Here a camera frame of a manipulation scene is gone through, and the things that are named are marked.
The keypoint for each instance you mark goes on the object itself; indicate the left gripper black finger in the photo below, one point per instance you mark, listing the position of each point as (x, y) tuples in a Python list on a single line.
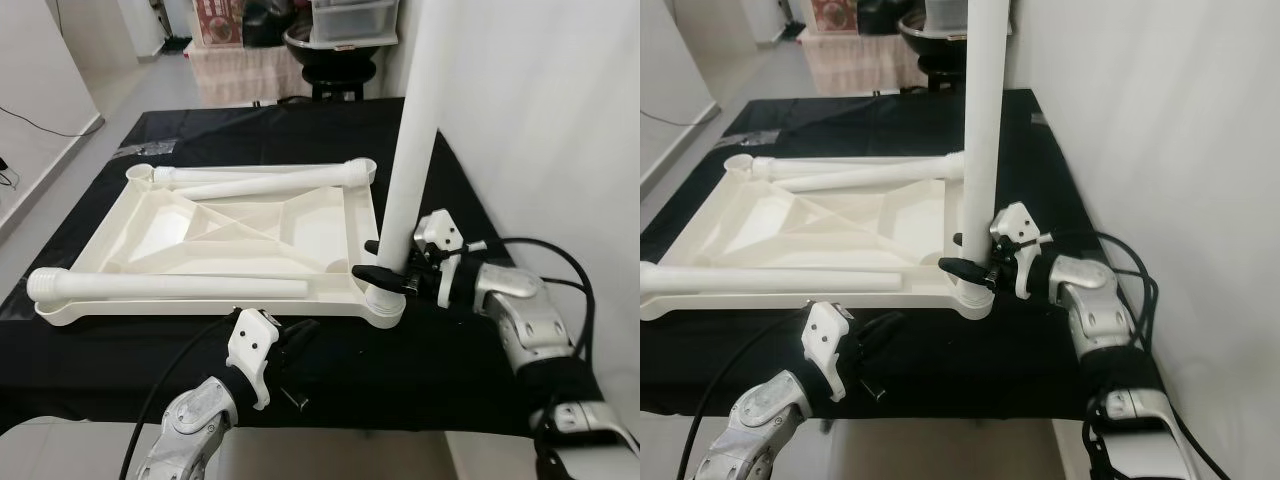
[(303, 332), (882, 327)]

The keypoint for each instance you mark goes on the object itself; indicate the white plastic ribbed table top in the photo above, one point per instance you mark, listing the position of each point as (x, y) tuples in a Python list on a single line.
[(830, 220), (230, 225)]

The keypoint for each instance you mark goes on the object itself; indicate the beige cloth covered table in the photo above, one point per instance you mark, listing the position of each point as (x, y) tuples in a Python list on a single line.
[(245, 75), (860, 65)]

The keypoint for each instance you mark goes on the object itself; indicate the large black round basin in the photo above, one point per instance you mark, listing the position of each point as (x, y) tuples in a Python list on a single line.
[(935, 40), (335, 48)]

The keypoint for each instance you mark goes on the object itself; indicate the clear tape patch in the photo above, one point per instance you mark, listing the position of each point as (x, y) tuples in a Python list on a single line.
[(755, 140), (145, 149)]

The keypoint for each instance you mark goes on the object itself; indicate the clear plastic storage box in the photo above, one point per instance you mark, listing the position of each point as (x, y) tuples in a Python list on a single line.
[(945, 12), (352, 20)]

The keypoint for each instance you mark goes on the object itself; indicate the red printed box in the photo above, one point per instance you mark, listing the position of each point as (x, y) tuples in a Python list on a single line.
[(833, 15), (218, 22)]

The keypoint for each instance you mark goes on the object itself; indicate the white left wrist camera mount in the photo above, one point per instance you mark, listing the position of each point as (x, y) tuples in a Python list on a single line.
[(825, 340), (250, 345)]

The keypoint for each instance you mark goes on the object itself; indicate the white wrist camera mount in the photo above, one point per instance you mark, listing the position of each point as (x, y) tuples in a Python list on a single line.
[(825, 340), (1015, 225), (438, 232), (250, 345)]

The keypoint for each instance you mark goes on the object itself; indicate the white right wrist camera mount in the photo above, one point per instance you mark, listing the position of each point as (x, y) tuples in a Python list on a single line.
[(438, 232), (1015, 225)]

